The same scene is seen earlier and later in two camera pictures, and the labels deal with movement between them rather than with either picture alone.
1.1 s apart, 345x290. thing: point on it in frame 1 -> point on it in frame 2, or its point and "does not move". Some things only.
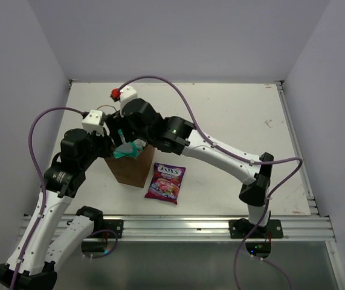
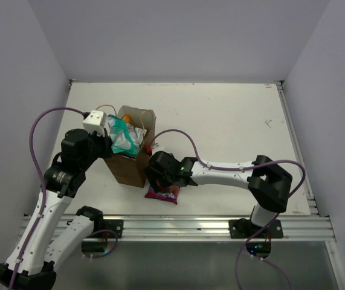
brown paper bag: [135, 171] does not move
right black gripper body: [115, 122] -> [164, 180]
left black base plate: [115, 225] does not move
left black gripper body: [98, 147] does not move
